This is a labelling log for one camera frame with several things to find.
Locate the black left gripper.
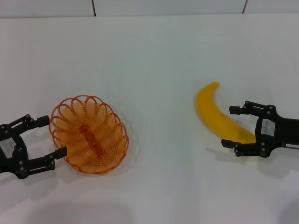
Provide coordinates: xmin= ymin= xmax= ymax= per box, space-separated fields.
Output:
xmin=0 ymin=114 xmax=68 ymax=180

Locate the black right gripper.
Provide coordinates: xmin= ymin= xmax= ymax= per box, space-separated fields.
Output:
xmin=221 ymin=100 xmax=299 ymax=158

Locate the yellow banana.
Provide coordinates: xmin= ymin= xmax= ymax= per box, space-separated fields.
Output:
xmin=193 ymin=81 xmax=256 ymax=144

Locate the orange wire oval basket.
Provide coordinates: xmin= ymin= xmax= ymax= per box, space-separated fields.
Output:
xmin=49 ymin=94 xmax=129 ymax=174

